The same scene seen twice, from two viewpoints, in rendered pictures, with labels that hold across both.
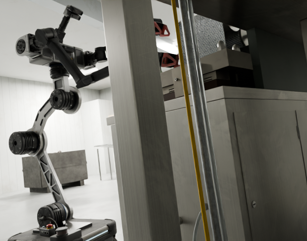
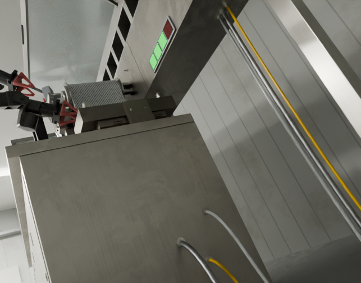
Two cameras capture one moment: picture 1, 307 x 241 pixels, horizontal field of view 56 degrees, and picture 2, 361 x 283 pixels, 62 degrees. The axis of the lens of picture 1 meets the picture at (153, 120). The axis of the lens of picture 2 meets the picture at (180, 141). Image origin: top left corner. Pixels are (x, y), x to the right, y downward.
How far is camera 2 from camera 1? 1.21 m
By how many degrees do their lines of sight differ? 79
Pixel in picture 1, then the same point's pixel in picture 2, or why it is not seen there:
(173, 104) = (144, 126)
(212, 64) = (163, 104)
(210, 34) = (111, 98)
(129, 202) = (348, 75)
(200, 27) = (99, 91)
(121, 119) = (323, 39)
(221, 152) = (204, 160)
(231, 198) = (223, 194)
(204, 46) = not seen: hidden behind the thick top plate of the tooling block
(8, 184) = not seen: outside the picture
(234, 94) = not seen: hidden behind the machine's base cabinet
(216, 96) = (187, 119)
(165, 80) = (110, 112)
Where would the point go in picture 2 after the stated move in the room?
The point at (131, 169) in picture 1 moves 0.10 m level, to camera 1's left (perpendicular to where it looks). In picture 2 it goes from (341, 60) to (349, 41)
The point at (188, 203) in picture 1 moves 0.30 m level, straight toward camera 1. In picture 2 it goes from (186, 217) to (269, 176)
